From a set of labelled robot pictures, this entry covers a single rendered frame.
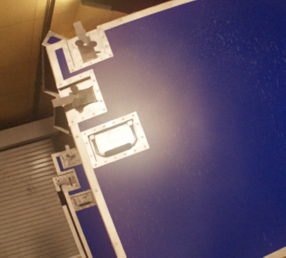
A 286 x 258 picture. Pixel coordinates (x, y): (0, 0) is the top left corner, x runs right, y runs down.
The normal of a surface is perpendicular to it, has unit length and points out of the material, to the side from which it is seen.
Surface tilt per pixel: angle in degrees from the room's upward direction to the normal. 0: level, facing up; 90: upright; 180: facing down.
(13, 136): 90
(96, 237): 90
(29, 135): 90
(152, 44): 90
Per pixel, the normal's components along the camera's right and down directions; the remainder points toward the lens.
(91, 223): 0.19, -0.30
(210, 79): -0.08, -0.21
